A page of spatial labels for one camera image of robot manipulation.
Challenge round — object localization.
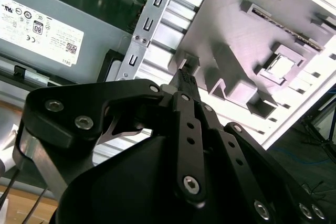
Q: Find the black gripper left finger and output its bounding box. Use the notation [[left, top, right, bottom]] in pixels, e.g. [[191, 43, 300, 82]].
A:
[[22, 69, 208, 205]]

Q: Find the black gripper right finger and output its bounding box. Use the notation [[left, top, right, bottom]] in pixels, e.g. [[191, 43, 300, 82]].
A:
[[186, 73, 329, 224]]

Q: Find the silver CPU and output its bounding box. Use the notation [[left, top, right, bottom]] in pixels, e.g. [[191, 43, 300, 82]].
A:
[[265, 55, 296, 82]]

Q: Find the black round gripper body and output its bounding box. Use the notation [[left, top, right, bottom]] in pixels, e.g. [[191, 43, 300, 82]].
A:
[[54, 101, 254, 224]]

